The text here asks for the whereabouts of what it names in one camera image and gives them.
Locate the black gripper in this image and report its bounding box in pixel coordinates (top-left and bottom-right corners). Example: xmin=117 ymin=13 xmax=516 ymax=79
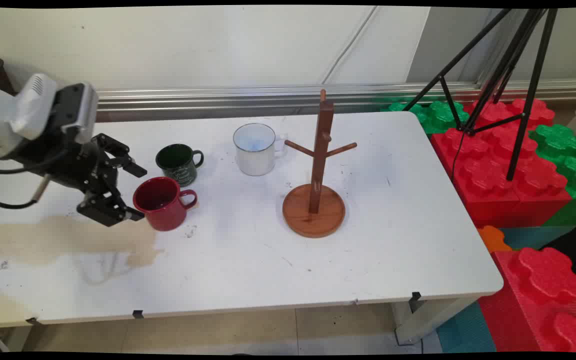
xmin=0 ymin=132 xmax=148 ymax=228

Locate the red enamel mug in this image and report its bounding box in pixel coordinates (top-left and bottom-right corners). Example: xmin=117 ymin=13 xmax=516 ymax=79
xmin=132 ymin=176 xmax=199 ymax=232

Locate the dark green enamel mug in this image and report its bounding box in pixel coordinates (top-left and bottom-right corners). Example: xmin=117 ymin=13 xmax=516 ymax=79
xmin=155 ymin=143 xmax=205 ymax=188

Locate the white enamel mug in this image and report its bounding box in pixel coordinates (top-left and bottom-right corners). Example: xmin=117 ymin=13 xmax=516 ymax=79
xmin=232 ymin=122 xmax=289 ymax=177

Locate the brown wooden mug tree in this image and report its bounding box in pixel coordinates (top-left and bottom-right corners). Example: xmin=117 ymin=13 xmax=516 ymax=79
xmin=282 ymin=89 xmax=358 ymax=239

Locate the green foam block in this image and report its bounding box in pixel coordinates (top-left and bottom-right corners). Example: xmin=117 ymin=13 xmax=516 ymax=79
xmin=380 ymin=99 xmax=471 ymax=135
xmin=528 ymin=123 xmax=576 ymax=227

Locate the white table leg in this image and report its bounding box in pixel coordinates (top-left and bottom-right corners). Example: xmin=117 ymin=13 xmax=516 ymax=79
xmin=392 ymin=297 xmax=480 ymax=347

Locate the orange foam piece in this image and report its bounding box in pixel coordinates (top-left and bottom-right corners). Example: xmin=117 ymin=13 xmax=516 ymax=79
xmin=477 ymin=225 xmax=513 ymax=254

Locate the large red foam block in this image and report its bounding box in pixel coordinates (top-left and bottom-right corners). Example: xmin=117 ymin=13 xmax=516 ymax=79
xmin=430 ymin=98 xmax=573 ymax=229

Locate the teal foam mat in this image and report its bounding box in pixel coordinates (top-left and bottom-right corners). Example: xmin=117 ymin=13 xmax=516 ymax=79
xmin=435 ymin=300 xmax=497 ymax=354

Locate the black tripod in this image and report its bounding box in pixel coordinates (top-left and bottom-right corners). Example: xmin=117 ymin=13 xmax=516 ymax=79
xmin=402 ymin=7 xmax=559 ymax=182

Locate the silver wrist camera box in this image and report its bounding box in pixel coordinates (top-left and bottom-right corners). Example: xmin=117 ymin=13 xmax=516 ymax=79
xmin=56 ymin=82 xmax=99 ymax=146

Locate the black cable with metal plug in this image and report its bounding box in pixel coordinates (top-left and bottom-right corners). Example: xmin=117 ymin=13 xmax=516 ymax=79
xmin=0 ymin=174 xmax=52 ymax=210

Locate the black camera cable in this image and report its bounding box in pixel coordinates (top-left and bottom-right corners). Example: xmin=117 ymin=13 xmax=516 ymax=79
xmin=0 ymin=149 xmax=69 ymax=175

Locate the silver metal wall rail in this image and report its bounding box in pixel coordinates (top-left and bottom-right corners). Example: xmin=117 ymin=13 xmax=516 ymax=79
xmin=95 ymin=79 xmax=576 ymax=122

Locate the thin black tripod cable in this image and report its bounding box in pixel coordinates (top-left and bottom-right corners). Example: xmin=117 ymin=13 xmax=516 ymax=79
xmin=450 ymin=131 xmax=465 ymax=182

